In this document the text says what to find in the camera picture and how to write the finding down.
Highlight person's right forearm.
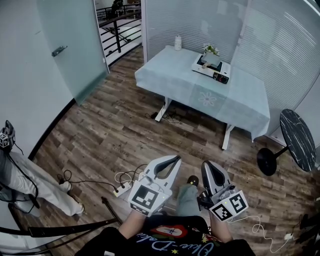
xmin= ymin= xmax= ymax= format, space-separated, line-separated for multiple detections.
xmin=209 ymin=216 xmax=234 ymax=244

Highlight metal door handle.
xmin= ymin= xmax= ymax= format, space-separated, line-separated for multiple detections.
xmin=51 ymin=45 xmax=69 ymax=58

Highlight black equipment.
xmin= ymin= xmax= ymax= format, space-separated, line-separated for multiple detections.
xmin=291 ymin=212 xmax=320 ymax=245

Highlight white table frame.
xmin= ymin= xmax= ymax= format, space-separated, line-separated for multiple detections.
xmin=154 ymin=96 xmax=236 ymax=151

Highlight grey frying pan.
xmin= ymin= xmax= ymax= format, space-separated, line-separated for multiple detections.
xmin=200 ymin=52 xmax=221 ymax=69

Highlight white power strip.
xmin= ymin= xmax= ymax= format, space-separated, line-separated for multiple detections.
xmin=112 ymin=182 xmax=133 ymax=198

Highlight frosted glass door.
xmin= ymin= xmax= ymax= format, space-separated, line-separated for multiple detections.
xmin=36 ymin=0 xmax=109 ymax=107

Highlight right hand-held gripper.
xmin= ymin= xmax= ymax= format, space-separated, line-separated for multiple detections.
xmin=196 ymin=160 xmax=249 ymax=223

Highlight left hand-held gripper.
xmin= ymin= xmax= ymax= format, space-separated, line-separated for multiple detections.
xmin=127 ymin=154 xmax=183 ymax=217

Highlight person's left forearm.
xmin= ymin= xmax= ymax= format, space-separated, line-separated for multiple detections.
xmin=118 ymin=210 xmax=151 ymax=239

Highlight black cables bundle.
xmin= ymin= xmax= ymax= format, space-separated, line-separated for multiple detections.
xmin=144 ymin=111 xmax=184 ymax=125

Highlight white bottle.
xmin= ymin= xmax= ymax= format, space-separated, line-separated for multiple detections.
xmin=173 ymin=34 xmax=183 ymax=52

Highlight black tripod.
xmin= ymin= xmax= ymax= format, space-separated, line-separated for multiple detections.
xmin=0 ymin=196 xmax=126 ymax=255

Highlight thin white cable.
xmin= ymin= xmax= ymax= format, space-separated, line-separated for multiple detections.
xmin=228 ymin=214 xmax=288 ymax=254

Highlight white flower plant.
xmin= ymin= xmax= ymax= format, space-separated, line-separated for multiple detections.
xmin=201 ymin=43 xmax=221 ymax=57

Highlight black metal railing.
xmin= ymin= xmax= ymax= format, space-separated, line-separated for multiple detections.
xmin=95 ymin=4 xmax=143 ymax=54

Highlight person's grey trouser leg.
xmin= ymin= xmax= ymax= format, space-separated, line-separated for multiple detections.
xmin=175 ymin=183 xmax=201 ymax=219

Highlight round black marble side table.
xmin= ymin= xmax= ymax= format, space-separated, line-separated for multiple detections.
xmin=256 ymin=108 xmax=318 ymax=177

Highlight light blue tablecloth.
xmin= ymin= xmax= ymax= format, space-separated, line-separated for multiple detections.
xmin=134 ymin=45 xmax=271 ymax=143

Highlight person's black printed t-shirt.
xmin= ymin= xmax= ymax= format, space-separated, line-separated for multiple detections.
xmin=74 ymin=214 xmax=256 ymax=256

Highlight black power cable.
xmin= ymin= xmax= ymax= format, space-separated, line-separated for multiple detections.
xmin=56 ymin=163 xmax=148 ymax=193

